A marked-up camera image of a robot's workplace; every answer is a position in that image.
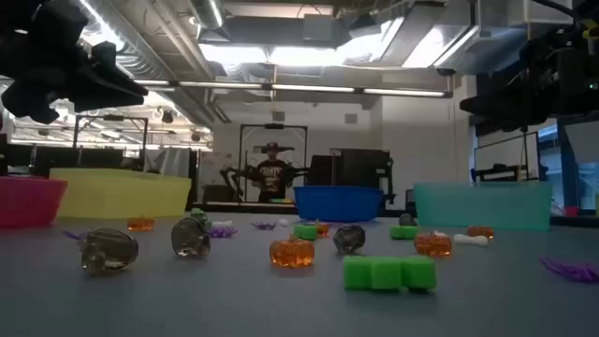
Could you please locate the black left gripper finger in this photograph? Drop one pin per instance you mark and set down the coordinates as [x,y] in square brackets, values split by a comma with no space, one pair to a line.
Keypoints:
[112,75]
[103,102]

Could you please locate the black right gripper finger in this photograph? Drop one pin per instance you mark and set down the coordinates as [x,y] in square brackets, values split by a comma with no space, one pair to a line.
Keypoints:
[510,123]
[510,105]

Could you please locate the purple plastic spider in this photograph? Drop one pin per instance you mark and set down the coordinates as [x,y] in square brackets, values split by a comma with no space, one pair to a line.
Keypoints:
[263,225]
[573,271]
[310,222]
[223,231]
[72,235]

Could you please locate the smoky translucent plastic skull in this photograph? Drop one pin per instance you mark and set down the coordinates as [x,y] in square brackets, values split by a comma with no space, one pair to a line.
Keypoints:
[407,220]
[189,238]
[348,238]
[110,250]

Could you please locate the black background robot arm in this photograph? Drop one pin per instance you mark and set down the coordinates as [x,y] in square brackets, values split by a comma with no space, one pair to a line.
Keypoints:
[231,178]

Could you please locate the small yellow wrist tag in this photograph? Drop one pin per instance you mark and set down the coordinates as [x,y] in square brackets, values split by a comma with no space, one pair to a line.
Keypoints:
[590,33]

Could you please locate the blue pillar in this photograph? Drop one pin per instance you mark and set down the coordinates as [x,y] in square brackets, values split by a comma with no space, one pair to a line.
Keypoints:
[567,164]

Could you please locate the black low partition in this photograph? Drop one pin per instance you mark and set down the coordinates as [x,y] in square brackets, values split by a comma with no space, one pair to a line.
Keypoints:
[56,161]

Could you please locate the translucent teal plastic bin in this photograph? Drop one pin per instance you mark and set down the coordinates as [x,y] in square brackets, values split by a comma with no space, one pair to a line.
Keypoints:
[482,206]

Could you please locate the grey fabric cover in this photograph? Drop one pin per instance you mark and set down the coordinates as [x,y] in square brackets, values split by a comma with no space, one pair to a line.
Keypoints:
[168,161]

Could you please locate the translucent yellow-green plastic bin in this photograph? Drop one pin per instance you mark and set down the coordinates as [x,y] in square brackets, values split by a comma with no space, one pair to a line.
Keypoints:
[117,194]

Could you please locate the pink round plastic bowl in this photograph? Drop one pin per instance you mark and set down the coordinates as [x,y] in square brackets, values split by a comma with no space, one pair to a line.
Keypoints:
[28,201]

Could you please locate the black cabinet machine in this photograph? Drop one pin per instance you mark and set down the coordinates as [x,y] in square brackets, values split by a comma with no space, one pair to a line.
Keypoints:
[355,168]

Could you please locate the person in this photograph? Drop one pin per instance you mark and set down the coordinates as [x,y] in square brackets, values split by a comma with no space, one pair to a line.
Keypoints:
[273,178]

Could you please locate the blue plastic basket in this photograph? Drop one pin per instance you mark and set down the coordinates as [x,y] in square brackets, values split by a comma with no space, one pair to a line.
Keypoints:
[337,203]

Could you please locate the long ceiling light bar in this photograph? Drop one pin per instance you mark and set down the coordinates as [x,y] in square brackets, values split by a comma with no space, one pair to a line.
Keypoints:
[309,88]

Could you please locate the silver ventilation duct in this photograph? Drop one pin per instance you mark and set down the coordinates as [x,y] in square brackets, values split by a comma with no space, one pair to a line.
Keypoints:
[421,42]

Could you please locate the grey wall vent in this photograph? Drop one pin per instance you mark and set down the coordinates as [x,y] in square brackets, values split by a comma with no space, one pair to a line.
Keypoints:
[351,118]

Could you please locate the black frame robot station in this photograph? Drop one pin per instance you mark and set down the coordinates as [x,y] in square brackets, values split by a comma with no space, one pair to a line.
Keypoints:
[273,126]

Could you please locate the black table frame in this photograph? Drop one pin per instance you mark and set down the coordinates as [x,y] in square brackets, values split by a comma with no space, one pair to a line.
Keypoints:
[243,210]

